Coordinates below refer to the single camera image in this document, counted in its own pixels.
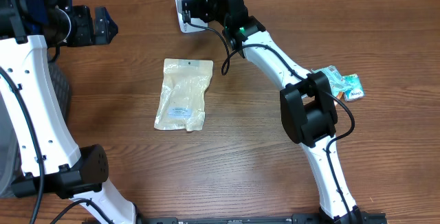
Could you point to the beige paper pouch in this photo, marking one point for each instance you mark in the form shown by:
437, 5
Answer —
182, 104

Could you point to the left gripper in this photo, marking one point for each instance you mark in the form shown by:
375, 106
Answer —
89, 36

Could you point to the grey plastic mesh basket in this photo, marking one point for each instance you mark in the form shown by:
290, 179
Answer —
10, 154

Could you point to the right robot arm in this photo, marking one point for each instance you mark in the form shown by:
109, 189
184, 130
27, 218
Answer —
307, 105

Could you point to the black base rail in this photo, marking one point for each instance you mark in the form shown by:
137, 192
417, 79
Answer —
365, 218

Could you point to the teal tissue packet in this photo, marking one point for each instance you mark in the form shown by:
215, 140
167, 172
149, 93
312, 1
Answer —
337, 82

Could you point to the green tissue packet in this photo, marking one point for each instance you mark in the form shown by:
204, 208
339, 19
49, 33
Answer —
356, 91

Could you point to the white barcode scanner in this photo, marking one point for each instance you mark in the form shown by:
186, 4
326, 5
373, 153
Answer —
197, 24

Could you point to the orange snack packet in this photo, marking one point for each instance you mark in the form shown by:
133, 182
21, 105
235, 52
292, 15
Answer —
340, 95

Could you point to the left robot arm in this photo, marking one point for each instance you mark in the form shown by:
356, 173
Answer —
39, 154

